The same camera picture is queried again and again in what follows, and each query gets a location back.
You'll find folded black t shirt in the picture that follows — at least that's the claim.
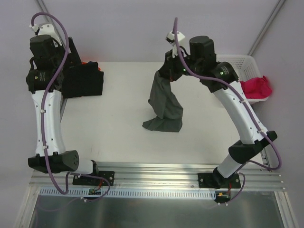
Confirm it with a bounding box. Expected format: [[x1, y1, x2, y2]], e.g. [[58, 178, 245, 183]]
[[62, 64, 104, 99]]

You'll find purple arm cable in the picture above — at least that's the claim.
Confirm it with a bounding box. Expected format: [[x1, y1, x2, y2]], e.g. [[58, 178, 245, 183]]
[[174, 17, 283, 209], [31, 12, 111, 212]]

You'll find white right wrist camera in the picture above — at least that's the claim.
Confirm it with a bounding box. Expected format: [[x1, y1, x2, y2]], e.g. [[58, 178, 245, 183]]
[[166, 31, 186, 58]]

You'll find aluminium mounting rail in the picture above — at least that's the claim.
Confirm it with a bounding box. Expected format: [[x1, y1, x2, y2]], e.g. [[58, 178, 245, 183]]
[[29, 161, 285, 192]]

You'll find grey t shirt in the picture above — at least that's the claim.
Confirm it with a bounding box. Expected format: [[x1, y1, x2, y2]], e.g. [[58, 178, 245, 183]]
[[142, 71, 183, 133]]

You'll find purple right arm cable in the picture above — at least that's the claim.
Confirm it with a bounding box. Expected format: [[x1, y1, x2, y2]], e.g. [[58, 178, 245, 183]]
[[174, 17, 283, 209]]

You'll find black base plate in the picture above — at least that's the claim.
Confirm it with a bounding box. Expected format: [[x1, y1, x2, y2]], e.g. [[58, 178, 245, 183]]
[[72, 171, 115, 187], [198, 172, 241, 189]]

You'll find aluminium left frame post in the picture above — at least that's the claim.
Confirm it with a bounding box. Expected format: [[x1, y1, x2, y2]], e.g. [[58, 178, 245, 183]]
[[35, 0, 51, 23]]

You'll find aluminium corner frame post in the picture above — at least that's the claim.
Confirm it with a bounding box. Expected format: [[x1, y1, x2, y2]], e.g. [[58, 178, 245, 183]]
[[247, 0, 287, 56]]

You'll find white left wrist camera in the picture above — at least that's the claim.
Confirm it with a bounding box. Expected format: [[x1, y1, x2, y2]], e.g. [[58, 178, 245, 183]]
[[29, 23, 62, 46]]

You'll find folded orange t shirt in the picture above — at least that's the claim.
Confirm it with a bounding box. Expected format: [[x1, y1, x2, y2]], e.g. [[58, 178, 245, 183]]
[[82, 61, 101, 71]]

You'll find white slotted cable duct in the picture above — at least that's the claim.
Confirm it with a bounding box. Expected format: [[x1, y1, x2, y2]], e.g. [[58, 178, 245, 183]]
[[38, 189, 217, 200]]

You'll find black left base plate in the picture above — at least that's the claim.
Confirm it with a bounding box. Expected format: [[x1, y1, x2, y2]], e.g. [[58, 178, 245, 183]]
[[72, 171, 115, 187]]

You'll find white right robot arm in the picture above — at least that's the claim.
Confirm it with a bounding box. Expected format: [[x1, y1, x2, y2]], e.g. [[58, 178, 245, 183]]
[[159, 32, 277, 189]]

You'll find pink t shirt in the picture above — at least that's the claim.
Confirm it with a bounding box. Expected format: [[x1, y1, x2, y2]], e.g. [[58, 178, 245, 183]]
[[240, 76, 272, 99]]

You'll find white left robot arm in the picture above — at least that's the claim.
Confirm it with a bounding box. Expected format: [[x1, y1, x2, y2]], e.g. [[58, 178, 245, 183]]
[[26, 24, 100, 184]]

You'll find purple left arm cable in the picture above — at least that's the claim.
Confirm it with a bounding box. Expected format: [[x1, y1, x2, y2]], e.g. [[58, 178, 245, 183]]
[[31, 12, 111, 212]]

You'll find white plastic basket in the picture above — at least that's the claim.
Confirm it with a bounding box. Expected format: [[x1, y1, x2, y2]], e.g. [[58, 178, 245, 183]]
[[217, 55, 269, 104]]

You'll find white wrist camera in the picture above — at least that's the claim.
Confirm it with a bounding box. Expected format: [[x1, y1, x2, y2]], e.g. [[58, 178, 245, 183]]
[[29, 23, 62, 46], [166, 31, 186, 58]]

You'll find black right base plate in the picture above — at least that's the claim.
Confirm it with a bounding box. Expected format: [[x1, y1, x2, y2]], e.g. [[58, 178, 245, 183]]
[[198, 172, 241, 189]]

